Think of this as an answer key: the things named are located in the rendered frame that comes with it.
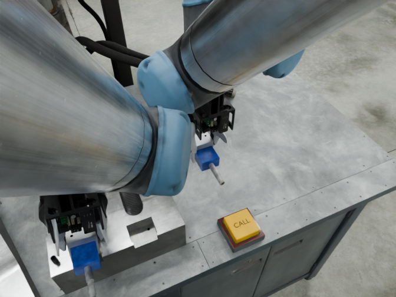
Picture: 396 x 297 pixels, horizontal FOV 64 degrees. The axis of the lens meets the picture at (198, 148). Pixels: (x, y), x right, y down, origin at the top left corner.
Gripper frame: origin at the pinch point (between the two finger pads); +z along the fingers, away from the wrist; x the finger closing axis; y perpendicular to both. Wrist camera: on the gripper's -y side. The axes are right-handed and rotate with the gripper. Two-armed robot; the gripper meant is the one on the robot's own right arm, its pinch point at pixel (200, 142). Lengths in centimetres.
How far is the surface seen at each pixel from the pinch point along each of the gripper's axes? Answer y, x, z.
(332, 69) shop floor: -115, 173, 95
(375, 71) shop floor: -99, 204, 95
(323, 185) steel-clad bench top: 13.9, 28.4, 15.1
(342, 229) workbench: 16, 46, 47
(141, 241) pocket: 12.9, -19.1, 8.8
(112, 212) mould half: 5.6, -22.6, 6.2
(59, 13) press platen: -60, -20, -9
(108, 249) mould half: 13.3, -25.3, 6.1
